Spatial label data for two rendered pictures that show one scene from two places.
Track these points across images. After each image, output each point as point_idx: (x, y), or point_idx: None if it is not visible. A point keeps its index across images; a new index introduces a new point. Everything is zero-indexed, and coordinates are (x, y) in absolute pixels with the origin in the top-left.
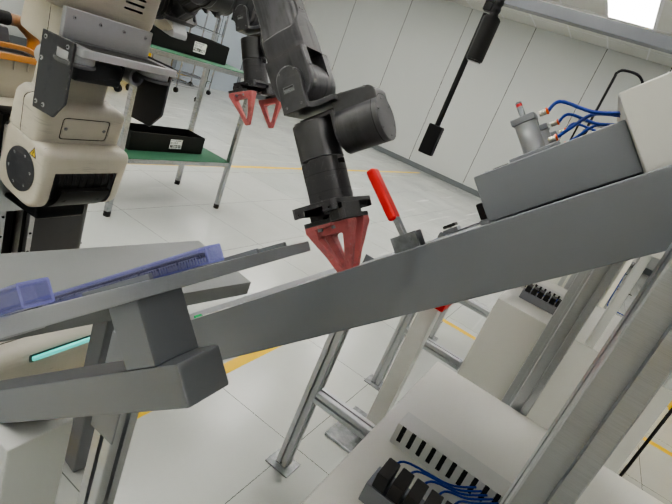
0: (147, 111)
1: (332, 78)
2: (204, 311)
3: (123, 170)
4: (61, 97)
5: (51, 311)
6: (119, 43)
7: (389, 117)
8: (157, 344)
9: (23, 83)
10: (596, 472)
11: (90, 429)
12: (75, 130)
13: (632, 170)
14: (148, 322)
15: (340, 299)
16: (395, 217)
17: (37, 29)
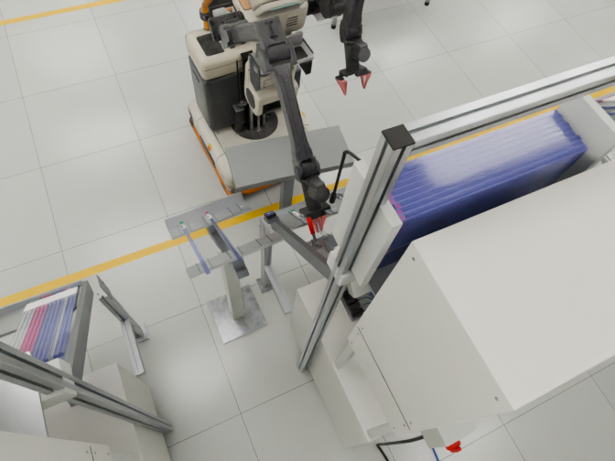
0: (305, 67)
1: (316, 166)
2: (299, 204)
3: (296, 92)
4: (257, 86)
5: (213, 267)
6: None
7: (325, 193)
8: (235, 266)
9: (248, 60)
10: (322, 319)
11: (285, 206)
12: (270, 82)
13: None
14: (233, 262)
15: (299, 248)
16: (311, 234)
17: None
